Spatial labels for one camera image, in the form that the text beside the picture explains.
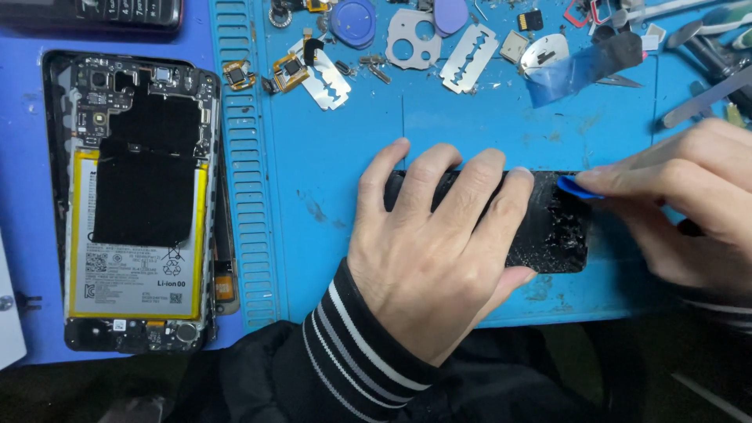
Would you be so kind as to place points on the person's right hand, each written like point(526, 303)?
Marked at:
point(681, 200)

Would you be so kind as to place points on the person's left hand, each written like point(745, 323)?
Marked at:
point(429, 264)

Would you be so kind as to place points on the person's right fingers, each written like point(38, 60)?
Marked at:
point(640, 176)

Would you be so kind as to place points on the blue plastic pick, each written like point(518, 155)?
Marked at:
point(573, 187)

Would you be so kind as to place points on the black cracked phone screen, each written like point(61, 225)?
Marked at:
point(558, 235)

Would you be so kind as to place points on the metal spudger tool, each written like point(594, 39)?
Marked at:
point(705, 100)

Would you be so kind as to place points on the blue plastic film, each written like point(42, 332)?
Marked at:
point(581, 70)

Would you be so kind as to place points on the silver metal pick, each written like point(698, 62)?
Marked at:
point(543, 54)

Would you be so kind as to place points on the silver metal shield plate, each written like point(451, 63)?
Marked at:
point(513, 47)

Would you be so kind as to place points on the blue repair mat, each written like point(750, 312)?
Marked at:
point(458, 158)

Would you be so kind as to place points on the black memory card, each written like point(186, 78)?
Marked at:
point(530, 21)

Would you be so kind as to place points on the silver razor blade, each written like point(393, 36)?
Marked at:
point(324, 79)
point(469, 59)

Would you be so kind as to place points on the purple plastic pick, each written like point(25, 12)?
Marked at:
point(450, 15)

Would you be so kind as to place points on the blue round opening tool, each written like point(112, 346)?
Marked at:
point(353, 23)

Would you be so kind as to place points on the opened phone with battery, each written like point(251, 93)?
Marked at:
point(138, 205)

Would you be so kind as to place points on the black keypad phone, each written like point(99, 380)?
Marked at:
point(109, 13)

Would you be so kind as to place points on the white paper sheet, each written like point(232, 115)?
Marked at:
point(9, 311)

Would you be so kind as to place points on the grey camera lens frame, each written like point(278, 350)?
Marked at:
point(412, 40)

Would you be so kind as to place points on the gold camera module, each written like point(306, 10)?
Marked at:
point(289, 71)
point(238, 75)

